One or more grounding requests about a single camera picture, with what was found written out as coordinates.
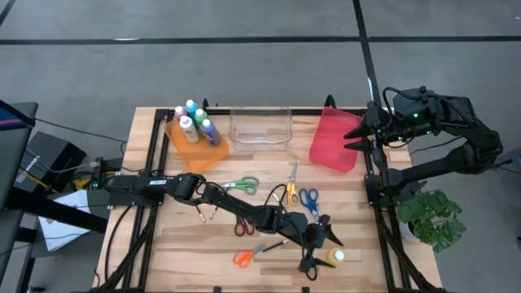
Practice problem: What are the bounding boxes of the black side desk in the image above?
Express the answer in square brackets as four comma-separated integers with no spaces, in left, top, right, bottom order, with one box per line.
[0,98,110,293]

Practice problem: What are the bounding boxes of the black red-lined scissors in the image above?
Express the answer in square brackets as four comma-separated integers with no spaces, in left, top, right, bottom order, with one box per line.
[233,218,256,238]

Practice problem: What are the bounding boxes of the white paper sheet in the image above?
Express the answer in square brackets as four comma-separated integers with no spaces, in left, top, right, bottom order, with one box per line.
[37,188,110,253]

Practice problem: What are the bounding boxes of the yellow-handled scissors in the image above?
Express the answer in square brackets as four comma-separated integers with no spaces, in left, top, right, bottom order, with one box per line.
[282,161,302,208]

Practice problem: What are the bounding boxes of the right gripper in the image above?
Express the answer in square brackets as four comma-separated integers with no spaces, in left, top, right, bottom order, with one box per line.
[343,99,403,154]

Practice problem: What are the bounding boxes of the white paint bottle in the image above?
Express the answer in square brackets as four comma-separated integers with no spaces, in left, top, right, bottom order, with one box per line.
[178,115,201,144]

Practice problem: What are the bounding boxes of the black cardboard box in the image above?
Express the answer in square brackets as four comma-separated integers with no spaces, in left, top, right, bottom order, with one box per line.
[13,130,88,195]

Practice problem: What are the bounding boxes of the green leafy plant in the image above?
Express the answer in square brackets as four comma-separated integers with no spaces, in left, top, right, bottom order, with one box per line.
[395,188,468,255]

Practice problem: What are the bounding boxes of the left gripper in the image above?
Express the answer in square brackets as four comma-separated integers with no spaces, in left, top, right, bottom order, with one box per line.
[282,211,345,274]

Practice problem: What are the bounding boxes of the orange translucent plastic bin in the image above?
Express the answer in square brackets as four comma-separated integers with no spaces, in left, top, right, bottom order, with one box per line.
[164,117,230,174]

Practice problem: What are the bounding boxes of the yellow paint bottle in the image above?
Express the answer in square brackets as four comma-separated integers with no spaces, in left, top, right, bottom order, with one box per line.
[325,247,347,268]

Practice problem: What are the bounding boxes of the thick black cable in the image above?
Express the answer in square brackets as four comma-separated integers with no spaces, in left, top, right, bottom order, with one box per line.
[103,204,134,284]

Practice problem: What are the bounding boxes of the clear plastic bin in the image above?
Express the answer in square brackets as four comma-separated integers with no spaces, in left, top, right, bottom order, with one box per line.
[227,106,295,153]

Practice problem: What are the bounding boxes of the thin black cable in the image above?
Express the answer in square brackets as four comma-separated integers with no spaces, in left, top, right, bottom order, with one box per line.
[33,116,128,144]

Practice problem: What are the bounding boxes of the red translucent plastic bin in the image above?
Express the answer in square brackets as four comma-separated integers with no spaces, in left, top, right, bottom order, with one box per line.
[308,106,366,174]

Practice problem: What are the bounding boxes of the blue-handled scissors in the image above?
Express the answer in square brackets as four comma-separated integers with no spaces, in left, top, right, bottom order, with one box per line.
[298,186,323,223]

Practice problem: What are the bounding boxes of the black aluminium rig frame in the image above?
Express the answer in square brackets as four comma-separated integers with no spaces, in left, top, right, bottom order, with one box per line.
[87,94,449,293]

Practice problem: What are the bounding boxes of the orange-handled scissors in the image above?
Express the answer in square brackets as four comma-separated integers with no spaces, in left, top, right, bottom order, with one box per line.
[232,243,267,270]

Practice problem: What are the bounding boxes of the white plant pot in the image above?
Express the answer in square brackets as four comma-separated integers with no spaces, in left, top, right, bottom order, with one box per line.
[398,221,421,244]

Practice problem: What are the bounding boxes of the grey chair base leg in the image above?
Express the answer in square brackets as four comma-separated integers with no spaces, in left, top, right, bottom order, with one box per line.
[484,146,521,173]

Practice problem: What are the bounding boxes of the black brush silver ferrule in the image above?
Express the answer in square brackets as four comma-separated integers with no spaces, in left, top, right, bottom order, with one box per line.
[261,238,291,252]

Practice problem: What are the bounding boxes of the yellow cable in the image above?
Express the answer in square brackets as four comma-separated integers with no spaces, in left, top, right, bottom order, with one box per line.
[23,165,94,195]

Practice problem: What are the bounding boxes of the green-handled scissors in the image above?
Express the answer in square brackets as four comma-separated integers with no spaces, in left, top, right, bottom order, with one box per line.
[221,175,261,197]

